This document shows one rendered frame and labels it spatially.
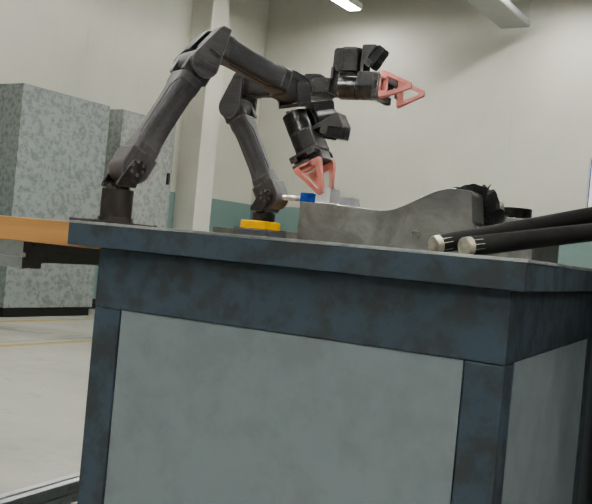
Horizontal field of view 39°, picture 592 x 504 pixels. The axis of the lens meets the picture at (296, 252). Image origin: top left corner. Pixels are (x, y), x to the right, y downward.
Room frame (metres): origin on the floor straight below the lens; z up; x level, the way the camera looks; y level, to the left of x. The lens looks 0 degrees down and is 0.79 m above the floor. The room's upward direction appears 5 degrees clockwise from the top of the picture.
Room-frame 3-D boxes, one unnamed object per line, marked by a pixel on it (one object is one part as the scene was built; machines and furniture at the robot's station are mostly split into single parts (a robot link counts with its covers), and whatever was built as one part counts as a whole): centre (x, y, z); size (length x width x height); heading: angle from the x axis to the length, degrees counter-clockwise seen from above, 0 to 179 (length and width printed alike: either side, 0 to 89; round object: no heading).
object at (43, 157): (7.55, 2.30, 0.97); 1.00 x 0.47 x 1.95; 148
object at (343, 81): (2.12, -0.10, 1.21); 0.07 x 0.06 x 0.07; 63
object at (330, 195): (1.90, -0.02, 0.90); 0.13 x 0.05 x 0.05; 62
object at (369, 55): (2.09, -0.15, 1.25); 0.07 x 0.06 x 0.11; 153
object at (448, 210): (1.82, -0.28, 0.87); 0.50 x 0.26 x 0.14; 62
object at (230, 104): (2.21, 0.08, 1.17); 0.30 x 0.09 x 0.12; 63
